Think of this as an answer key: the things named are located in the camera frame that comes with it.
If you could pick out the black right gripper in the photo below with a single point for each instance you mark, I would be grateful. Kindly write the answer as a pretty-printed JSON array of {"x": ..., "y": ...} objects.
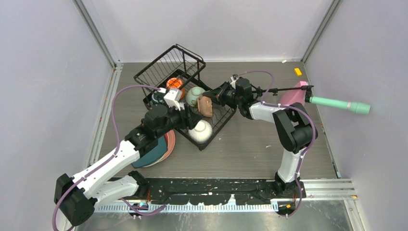
[{"x": 217, "y": 94}]

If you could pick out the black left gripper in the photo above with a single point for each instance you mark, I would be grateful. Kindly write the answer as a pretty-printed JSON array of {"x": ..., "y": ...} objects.
[{"x": 188, "y": 119}]

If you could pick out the brown striped bowl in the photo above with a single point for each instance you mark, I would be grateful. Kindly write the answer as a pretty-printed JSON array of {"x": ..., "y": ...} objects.
[{"x": 204, "y": 105}]

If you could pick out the white blue-rimmed bowl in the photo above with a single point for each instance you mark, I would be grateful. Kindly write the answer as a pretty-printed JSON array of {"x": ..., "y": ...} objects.
[{"x": 202, "y": 132}]

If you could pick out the light green bowl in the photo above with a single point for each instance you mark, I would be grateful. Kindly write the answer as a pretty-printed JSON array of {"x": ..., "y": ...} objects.
[{"x": 193, "y": 95}]

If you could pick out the orange mug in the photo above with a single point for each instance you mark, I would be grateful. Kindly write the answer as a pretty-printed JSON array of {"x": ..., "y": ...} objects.
[{"x": 176, "y": 82}]

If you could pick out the dark green mug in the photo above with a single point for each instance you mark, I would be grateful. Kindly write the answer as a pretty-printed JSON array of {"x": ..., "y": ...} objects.
[{"x": 158, "y": 98}]

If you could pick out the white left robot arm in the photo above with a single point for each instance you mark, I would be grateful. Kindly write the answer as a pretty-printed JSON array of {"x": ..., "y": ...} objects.
[{"x": 78, "y": 196}]

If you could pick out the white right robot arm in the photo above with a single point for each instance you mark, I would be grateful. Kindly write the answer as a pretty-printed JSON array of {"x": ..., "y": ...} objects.
[{"x": 294, "y": 127}]

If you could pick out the pink round plate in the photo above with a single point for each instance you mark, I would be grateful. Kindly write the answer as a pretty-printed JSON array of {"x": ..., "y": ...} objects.
[{"x": 170, "y": 141}]

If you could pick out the black mini tripod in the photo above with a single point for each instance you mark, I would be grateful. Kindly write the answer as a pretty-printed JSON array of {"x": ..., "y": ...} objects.
[{"x": 259, "y": 92}]

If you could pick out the teal square plate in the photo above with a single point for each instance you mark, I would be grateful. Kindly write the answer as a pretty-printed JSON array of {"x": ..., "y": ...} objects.
[{"x": 152, "y": 156}]

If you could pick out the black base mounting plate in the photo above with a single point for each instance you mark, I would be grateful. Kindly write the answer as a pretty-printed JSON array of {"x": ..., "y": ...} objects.
[{"x": 195, "y": 191}]

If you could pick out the pink wedge object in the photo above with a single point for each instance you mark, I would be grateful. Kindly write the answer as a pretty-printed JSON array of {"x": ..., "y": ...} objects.
[{"x": 294, "y": 96}]

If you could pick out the yellow small block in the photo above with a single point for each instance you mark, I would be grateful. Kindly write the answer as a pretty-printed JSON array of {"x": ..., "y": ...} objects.
[{"x": 298, "y": 72}]

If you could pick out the mint green microphone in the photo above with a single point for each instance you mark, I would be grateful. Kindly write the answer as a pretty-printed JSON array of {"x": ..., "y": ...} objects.
[{"x": 354, "y": 107}]

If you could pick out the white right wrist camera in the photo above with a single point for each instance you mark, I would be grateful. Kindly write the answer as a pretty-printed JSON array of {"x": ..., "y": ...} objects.
[{"x": 234, "y": 79}]

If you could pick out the black wire dish rack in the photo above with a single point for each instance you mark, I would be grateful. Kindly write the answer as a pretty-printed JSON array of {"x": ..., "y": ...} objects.
[{"x": 178, "y": 67}]

